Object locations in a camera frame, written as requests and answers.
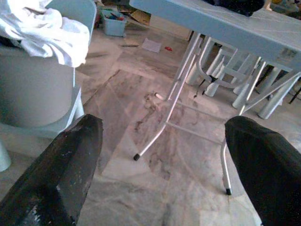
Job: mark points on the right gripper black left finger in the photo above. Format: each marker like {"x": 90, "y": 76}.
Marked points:
{"x": 51, "y": 179}

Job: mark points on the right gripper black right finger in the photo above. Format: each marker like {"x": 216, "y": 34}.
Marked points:
{"x": 270, "y": 179}

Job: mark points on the white shirt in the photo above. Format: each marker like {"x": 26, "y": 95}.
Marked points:
{"x": 47, "y": 30}

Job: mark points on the white plastic stool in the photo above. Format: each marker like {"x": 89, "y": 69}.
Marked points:
{"x": 212, "y": 87}
{"x": 268, "y": 108}

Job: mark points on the grey round bucket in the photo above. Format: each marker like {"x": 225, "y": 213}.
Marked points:
{"x": 33, "y": 89}

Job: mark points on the small white object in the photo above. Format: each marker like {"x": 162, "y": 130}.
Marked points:
{"x": 160, "y": 96}

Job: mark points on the grey folding table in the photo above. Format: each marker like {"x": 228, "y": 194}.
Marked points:
{"x": 235, "y": 28}

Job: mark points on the small red object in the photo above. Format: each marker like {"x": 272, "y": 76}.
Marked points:
{"x": 168, "y": 48}

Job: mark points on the blue storage bin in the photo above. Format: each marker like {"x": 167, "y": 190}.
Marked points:
{"x": 115, "y": 26}

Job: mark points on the grey plastic chair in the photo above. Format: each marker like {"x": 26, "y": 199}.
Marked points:
{"x": 77, "y": 14}

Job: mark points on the white paper sheet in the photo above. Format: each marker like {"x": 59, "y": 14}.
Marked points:
{"x": 152, "y": 45}

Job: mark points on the black cloth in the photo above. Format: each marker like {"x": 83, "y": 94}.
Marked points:
{"x": 237, "y": 5}

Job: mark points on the brown cardboard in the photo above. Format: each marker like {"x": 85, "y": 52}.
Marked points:
{"x": 140, "y": 16}

